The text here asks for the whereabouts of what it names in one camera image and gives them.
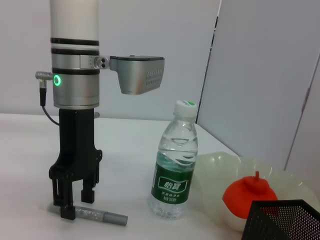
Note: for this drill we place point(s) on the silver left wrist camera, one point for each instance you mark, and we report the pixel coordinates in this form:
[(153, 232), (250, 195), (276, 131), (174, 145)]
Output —
[(137, 75)]

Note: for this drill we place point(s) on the black mesh pen holder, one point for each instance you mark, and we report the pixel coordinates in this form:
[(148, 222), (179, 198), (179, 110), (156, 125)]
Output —
[(257, 225)]

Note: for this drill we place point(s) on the clear water bottle green label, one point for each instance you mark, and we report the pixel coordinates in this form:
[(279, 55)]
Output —
[(172, 185)]

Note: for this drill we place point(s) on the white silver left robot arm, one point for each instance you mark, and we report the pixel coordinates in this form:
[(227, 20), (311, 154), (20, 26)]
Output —
[(75, 25)]

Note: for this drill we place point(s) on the red-orange toy orange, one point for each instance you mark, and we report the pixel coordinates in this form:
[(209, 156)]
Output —
[(240, 195)]

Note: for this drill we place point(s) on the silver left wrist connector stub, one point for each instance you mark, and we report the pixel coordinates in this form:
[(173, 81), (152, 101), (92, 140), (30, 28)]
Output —
[(97, 115)]

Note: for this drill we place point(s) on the translucent wavy fruit plate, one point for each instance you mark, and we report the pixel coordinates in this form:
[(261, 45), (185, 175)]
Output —
[(220, 170)]

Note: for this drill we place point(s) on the silver glitter pen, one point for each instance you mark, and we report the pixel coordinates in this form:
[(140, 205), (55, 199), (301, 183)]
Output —
[(112, 217)]

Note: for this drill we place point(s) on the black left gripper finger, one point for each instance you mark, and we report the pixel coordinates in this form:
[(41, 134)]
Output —
[(67, 212), (88, 193)]

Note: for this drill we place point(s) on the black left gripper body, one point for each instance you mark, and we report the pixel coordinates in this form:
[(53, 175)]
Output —
[(76, 140)]

